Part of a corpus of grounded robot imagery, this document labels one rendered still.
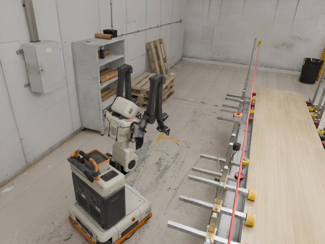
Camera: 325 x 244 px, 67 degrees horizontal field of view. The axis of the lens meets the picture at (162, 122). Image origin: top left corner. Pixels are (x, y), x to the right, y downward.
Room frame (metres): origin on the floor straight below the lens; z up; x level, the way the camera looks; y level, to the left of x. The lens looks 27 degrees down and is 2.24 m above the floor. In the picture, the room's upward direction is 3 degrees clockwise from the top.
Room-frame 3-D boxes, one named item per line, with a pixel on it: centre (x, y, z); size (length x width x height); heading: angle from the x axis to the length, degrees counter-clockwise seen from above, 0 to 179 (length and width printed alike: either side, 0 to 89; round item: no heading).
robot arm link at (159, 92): (2.11, 0.04, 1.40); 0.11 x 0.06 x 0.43; 49
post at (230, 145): (1.77, -0.59, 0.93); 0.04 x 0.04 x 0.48; 71
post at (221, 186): (1.29, -0.42, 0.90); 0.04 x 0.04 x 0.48; 71
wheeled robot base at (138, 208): (1.91, 0.51, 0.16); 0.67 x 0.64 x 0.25; 139
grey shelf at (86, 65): (4.22, 1.10, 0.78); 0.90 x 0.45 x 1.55; 161
